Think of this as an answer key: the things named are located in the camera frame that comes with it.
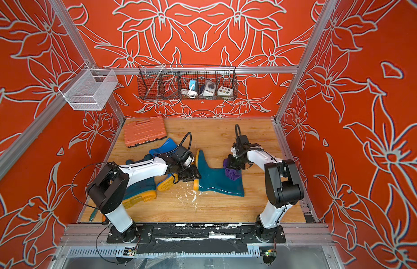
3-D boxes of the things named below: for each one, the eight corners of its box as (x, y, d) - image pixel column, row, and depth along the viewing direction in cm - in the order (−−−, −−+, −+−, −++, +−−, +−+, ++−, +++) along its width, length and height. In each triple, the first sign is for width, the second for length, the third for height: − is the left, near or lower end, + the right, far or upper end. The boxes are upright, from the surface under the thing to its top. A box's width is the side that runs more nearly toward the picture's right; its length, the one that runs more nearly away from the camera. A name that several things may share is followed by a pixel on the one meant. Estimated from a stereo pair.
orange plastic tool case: (126, 149, 105) (123, 144, 101) (126, 124, 119) (124, 120, 115) (168, 139, 110) (166, 134, 106) (163, 117, 123) (162, 112, 120)
